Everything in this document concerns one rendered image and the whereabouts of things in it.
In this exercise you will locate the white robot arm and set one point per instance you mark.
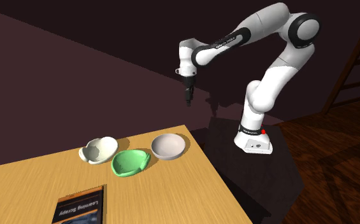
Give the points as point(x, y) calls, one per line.
point(273, 83)

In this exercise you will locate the green shell-shaped bowl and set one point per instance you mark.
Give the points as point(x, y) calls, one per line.
point(128, 163)

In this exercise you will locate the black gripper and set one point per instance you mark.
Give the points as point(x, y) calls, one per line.
point(188, 81)

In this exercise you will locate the dark book with orange stripe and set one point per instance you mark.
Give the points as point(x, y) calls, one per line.
point(80, 209)

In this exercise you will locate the grey round bowl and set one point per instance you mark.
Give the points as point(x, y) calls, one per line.
point(168, 146)

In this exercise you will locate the dark wooden ladder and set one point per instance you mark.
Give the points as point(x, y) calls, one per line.
point(353, 62)

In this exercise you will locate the white shell-shaped bowl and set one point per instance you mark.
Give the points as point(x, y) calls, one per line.
point(103, 149)

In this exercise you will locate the dark robot stand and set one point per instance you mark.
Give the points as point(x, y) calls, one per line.
point(254, 173)

